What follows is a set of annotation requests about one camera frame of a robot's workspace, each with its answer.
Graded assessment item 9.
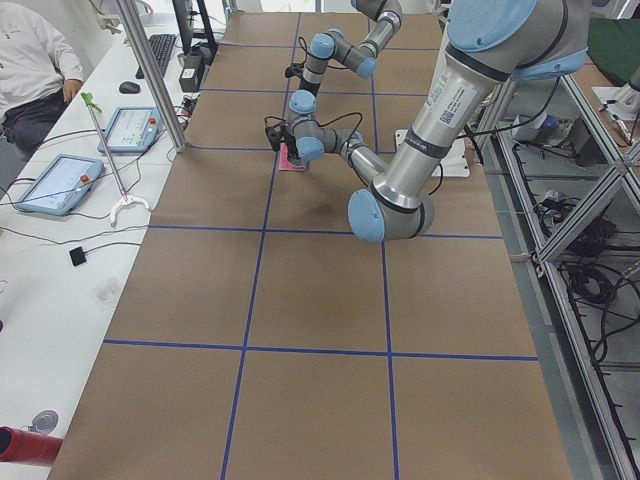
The pink towel with white edge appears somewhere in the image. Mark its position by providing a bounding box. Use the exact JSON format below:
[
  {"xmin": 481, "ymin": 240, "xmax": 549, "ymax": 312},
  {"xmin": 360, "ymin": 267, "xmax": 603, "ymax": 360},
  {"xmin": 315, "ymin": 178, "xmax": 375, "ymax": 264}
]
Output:
[{"xmin": 277, "ymin": 143, "xmax": 306, "ymax": 172}]

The blue tape strip lengthwise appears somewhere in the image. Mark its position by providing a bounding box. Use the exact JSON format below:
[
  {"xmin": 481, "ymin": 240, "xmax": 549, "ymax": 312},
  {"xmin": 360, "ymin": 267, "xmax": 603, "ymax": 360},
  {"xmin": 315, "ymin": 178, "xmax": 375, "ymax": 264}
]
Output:
[{"xmin": 219, "ymin": 11, "xmax": 302, "ymax": 480}]

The black monitor stand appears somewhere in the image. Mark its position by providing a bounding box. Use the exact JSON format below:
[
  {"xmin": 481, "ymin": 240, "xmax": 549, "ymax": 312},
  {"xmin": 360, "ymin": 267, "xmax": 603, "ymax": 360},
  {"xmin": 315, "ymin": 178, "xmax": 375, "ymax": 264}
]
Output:
[{"xmin": 171, "ymin": 0, "xmax": 218, "ymax": 58}]

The black power box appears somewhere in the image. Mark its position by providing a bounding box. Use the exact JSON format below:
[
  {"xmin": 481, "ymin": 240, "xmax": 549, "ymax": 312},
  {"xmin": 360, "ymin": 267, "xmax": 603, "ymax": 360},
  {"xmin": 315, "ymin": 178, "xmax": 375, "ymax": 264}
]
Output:
[{"xmin": 179, "ymin": 54, "xmax": 205, "ymax": 93}]

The black keyboard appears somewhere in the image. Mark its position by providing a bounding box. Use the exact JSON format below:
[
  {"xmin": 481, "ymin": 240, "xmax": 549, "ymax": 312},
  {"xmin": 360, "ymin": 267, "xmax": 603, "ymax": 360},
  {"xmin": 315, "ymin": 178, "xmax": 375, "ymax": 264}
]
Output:
[{"xmin": 148, "ymin": 33, "xmax": 177, "ymax": 76}]

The far blue teach pendant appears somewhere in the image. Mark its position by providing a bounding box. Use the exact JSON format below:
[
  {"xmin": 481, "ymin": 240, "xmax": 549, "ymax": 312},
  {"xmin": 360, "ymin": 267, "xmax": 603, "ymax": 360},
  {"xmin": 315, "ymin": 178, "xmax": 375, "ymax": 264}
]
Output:
[{"xmin": 104, "ymin": 106, "xmax": 163, "ymax": 155}]

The blue teach pendant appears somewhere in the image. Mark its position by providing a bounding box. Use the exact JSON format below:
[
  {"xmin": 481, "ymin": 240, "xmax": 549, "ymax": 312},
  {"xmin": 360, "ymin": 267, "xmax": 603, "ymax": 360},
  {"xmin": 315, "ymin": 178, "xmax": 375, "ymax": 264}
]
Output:
[
  {"xmin": 104, "ymin": 106, "xmax": 163, "ymax": 155},
  {"xmin": 14, "ymin": 154, "xmax": 104, "ymax": 216}
]

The black computer mouse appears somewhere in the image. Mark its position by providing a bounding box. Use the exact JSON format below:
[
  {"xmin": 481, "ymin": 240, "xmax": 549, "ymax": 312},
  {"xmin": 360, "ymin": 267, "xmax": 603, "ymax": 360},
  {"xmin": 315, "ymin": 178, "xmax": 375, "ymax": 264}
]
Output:
[{"xmin": 118, "ymin": 81, "xmax": 141, "ymax": 95}]

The reacher grabber stick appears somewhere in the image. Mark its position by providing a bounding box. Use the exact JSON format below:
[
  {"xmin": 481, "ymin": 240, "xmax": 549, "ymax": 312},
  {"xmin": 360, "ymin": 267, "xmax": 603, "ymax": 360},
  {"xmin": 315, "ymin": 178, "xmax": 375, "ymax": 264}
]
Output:
[{"xmin": 80, "ymin": 92, "xmax": 151, "ymax": 228}]

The near blue teach pendant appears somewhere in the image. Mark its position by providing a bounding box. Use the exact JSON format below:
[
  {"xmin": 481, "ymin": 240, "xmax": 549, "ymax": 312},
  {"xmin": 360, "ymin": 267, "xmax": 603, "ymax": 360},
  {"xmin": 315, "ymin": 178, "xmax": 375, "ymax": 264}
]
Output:
[{"xmin": 14, "ymin": 154, "xmax": 104, "ymax": 216}]

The small black square pad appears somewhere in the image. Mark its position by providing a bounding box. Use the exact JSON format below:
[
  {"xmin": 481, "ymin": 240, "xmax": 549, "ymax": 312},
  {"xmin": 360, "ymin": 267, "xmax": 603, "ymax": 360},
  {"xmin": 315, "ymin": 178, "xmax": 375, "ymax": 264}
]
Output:
[{"xmin": 69, "ymin": 246, "xmax": 87, "ymax": 267}]

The person in white shirt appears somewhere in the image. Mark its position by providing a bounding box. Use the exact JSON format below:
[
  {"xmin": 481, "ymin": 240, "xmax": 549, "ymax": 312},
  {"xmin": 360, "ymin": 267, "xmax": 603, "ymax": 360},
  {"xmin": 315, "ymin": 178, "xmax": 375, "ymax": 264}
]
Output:
[{"xmin": 1, "ymin": 2, "xmax": 84, "ymax": 158}]

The green cloth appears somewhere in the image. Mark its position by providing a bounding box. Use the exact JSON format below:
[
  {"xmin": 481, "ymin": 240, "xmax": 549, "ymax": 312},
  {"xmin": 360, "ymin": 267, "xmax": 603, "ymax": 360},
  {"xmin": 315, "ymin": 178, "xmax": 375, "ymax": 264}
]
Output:
[{"xmin": 588, "ymin": 18, "xmax": 639, "ymax": 86}]

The round metal grommet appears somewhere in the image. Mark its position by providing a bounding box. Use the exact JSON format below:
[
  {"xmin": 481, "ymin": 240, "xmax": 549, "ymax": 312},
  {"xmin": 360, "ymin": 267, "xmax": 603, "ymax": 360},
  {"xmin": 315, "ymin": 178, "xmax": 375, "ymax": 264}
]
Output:
[{"xmin": 28, "ymin": 409, "xmax": 59, "ymax": 435}]

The red cylinder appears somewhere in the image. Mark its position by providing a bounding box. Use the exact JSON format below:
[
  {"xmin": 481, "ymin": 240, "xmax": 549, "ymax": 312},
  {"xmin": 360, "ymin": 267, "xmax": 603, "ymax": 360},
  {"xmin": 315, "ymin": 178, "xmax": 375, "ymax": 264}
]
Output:
[{"xmin": 0, "ymin": 426, "xmax": 63, "ymax": 467}]

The aluminium frame post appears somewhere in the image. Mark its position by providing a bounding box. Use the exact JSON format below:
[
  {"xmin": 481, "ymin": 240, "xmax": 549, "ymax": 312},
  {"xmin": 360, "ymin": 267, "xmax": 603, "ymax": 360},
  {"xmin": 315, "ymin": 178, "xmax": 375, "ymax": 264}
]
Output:
[{"xmin": 116, "ymin": 0, "xmax": 186, "ymax": 153}]

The aluminium frame rail structure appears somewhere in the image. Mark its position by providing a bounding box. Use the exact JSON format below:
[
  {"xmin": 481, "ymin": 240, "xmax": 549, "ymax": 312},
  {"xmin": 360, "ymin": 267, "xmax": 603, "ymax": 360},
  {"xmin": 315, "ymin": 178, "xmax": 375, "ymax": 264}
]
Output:
[{"xmin": 476, "ymin": 65, "xmax": 639, "ymax": 479}]

